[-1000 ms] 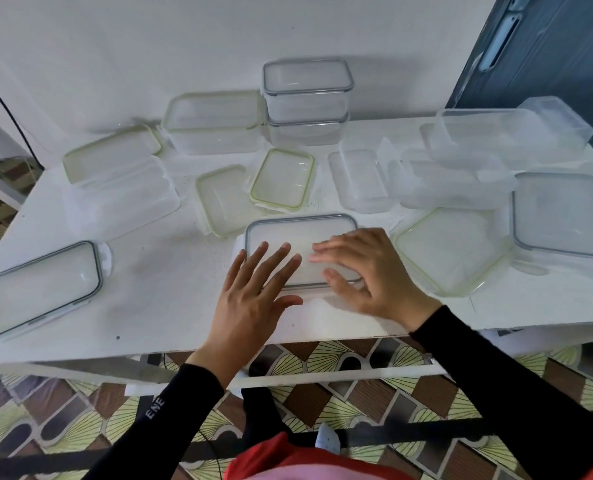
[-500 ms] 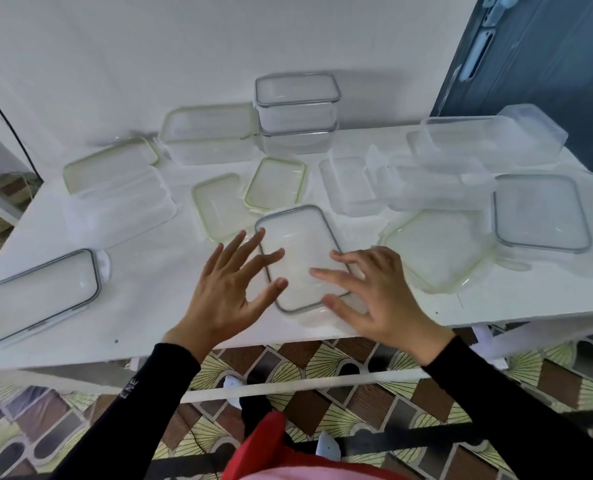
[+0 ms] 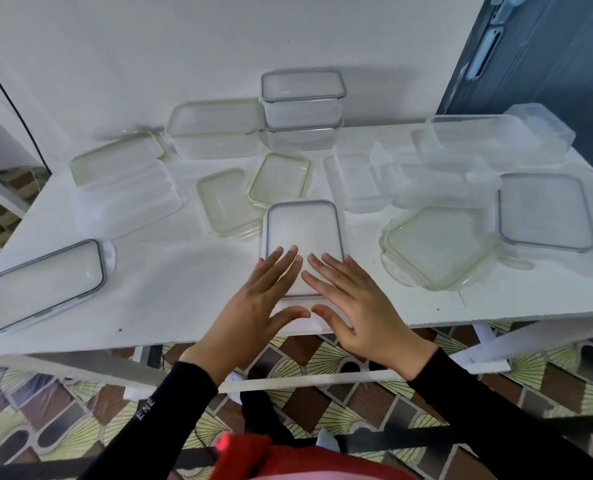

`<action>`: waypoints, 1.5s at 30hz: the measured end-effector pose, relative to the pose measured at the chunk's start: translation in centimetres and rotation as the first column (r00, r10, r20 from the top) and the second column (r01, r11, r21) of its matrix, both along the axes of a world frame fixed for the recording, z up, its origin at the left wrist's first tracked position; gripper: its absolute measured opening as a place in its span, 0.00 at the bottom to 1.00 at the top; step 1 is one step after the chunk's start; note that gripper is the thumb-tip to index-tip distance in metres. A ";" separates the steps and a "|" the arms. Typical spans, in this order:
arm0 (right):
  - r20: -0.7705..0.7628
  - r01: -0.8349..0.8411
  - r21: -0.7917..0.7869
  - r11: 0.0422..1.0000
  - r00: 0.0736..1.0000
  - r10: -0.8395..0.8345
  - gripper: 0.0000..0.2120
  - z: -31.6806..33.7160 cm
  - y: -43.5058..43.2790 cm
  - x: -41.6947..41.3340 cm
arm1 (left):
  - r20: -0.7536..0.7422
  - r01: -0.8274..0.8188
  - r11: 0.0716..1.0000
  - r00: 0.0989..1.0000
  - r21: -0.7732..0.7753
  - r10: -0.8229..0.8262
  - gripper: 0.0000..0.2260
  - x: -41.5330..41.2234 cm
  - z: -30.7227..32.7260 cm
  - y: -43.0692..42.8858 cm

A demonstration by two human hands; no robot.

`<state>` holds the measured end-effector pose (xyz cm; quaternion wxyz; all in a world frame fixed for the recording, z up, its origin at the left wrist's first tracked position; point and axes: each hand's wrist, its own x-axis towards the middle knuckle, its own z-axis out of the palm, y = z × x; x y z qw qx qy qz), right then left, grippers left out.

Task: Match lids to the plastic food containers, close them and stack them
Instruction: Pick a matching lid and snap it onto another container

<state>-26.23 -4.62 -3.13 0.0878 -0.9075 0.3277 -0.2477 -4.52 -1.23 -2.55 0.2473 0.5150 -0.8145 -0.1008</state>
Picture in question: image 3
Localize person's right hand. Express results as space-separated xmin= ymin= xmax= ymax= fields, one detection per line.
xmin=301 ymin=252 xmax=438 ymax=381

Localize person's left hand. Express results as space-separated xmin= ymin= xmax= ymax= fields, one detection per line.
xmin=178 ymin=245 xmax=311 ymax=385

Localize square green-rimmed clear lid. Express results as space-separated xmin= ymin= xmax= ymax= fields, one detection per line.
xmin=378 ymin=205 xmax=500 ymax=292

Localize large grey-rimmed clear lid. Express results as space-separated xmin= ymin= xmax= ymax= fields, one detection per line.
xmin=0 ymin=238 xmax=117 ymax=334
xmin=498 ymin=172 xmax=593 ymax=253
xmin=264 ymin=199 xmax=346 ymax=299

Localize small green-rimmed clear lid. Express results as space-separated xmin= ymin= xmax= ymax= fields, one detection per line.
xmin=196 ymin=167 xmax=265 ymax=239

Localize small bright-green-rimmed clear lid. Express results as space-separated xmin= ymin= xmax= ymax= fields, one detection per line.
xmin=248 ymin=152 xmax=312 ymax=209

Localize small clear container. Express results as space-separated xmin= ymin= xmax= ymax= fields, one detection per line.
xmin=324 ymin=152 xmax=390 ymax=215

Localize green-lidded container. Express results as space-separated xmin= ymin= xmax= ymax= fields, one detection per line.
xmin=165 ymin=98 xmax=265 ymax=161

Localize large green-rimmed clear lid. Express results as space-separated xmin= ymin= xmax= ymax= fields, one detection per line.
xmin=69 ymin=131 xmax=166 ymax=187

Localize person's left forearm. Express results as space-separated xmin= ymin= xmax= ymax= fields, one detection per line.
xmin=78 ymin=361 xmax=220 ymax=480

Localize person's right forearm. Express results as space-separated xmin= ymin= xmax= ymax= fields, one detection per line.
xmin=407 ymin=347 xmax=593 ymax=480

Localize white table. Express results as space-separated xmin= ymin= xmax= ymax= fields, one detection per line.
xmin=0 ymin=122 xmax=593 ymax=401

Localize black trousers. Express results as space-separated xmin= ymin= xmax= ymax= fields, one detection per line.
xmin=240 ymin=389 xmax=297 ymax=445

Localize red garment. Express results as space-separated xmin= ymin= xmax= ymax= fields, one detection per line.
xmin=211 ymin=432 xmax=417 ymax=480

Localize blue-grey door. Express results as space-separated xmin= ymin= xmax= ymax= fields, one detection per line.
xmin=436 ymin=0 xmax=593 ymax=178

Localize light blue door latch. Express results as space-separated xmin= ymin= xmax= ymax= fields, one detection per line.
xmin=490 ymin=0 xmax=527 ymax=25

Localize white door frame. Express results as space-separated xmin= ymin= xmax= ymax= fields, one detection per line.
xmin=0 ymin=164 xmax=30 ymax=218

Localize black wall cable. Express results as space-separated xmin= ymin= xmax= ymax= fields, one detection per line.
xmin=0 ymin=52 xmax=52 ymax=175

